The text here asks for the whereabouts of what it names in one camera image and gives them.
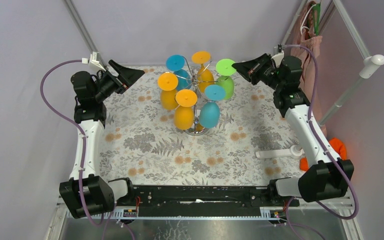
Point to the pink hanging cloth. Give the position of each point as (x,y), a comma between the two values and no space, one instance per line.
(304,34)

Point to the chrome wine glass rack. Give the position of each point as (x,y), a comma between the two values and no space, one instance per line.
(192,69)

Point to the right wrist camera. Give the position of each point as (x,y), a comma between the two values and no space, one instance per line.
(278,55)

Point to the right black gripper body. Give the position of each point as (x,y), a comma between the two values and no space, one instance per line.
(268,76)

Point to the orange wine glass left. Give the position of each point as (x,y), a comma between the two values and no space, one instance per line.
(168,83)

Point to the orange cloth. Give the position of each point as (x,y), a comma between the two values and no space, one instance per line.
(337,145)

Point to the white pipe on table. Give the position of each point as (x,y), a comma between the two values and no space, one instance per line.
(295,151)

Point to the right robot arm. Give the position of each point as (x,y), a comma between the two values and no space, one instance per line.
(328,174)

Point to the blue wine glass back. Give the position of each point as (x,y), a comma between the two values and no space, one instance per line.
(175,63)

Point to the green wine glass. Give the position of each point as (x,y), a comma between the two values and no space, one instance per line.
(225,69)

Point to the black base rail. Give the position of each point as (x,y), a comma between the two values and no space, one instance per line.
(202,201)

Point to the orange wine glass back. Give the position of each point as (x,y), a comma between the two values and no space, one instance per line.
(204,76)

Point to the floral tablecloth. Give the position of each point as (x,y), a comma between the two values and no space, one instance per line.
(141,142)

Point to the white pipe frame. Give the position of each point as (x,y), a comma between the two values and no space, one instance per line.
(347,29)

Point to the blue wine glass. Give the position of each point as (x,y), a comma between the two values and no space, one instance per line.
(175,63)
(210,112)

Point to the blue wine glass front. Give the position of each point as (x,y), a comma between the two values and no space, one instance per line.
(210,112)

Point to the orange wine glass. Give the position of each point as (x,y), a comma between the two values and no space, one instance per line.
(184,114)
(204,76)
(168,83)

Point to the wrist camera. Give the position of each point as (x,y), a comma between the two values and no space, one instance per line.
(94,62)
(278,55)

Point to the orange wine glass front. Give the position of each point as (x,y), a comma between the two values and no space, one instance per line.
(184,114)

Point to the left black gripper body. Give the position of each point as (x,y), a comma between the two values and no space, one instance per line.
(119,82)

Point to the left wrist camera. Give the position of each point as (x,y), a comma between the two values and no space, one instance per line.
(94,62)

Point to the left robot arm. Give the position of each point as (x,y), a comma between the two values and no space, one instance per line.
(86,193)

